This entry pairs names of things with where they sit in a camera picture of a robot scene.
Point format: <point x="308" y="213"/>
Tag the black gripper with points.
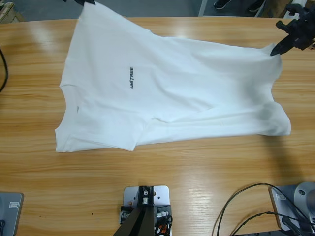
<point x="83" y="1"/>
<point x="305" y="32"/>

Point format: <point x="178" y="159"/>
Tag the white t-shirt with black print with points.
<point x="160" y="86"/>

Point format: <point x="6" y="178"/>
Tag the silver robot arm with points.
<point x="305" y="194"/>

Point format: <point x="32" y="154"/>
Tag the brown board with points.
<point x="273" y="9"/>

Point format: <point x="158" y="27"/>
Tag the wooden crate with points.
<point x="9" y="9"/>

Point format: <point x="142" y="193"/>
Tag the white post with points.
<point x="203" y="7"/>

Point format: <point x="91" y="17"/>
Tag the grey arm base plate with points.
<point x="14" y="216"/>
<point x="278" y="206"/>

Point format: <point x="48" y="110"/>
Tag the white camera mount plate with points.
<point x="162" y="194"/>

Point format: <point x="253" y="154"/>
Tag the dark camera post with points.
<point x="140" y="221"/>

